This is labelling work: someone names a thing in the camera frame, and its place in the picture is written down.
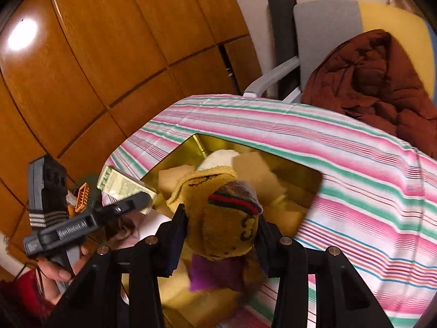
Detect small yellow sponge block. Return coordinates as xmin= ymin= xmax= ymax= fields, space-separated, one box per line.
xmin=158 ymin=164 xmax=196 ymax=200

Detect grey yellow blue chair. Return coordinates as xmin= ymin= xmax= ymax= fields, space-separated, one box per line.
xmin=244 ymin=0 xmax=436 ymax=103

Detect yellow patterned sock roll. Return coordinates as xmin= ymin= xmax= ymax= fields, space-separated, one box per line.
xmin=166 ymin=166 xmax=263 ymax=261

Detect red sleeve forearm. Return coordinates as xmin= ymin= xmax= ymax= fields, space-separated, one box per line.
xmin=0 ymin=270 xmax=54 ymax=327

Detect gold rectangular tray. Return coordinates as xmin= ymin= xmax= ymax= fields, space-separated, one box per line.
xmin=143 ymin=134 xmax=322 ymax=327

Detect purple snack packet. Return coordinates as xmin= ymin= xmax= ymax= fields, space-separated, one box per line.
xmin=188 ymin=254 xmax=247 ymax=292

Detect wooden wardrobe panels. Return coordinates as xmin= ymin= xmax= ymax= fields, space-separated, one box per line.
xmin=1 ymin=0 xmax=261 ymax=262

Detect green tea box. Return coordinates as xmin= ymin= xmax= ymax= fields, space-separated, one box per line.
xmin=97 ymin=165 xmax=157 ymax=215

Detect maroon quilted jacket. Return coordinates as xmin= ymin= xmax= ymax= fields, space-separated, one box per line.
xmin=302 ymin=29 xmax=436 ymax=158

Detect tan sponge cube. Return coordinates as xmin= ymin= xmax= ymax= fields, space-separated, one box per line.
xmin=232 ymin=152 xmax=286 ymax=206

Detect person left hand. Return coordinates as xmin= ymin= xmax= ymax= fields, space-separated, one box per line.
xmin=37 ymin=211 xmax=145 ymax=305

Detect striped pink green tablecloth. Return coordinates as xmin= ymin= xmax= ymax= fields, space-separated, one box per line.
xmin=107 ymin=95 xmax=436 ymax=327

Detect white rectangular sponge block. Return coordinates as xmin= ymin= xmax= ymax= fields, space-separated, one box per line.
xmin=137 ymin=210 xmax=171 ymax=240

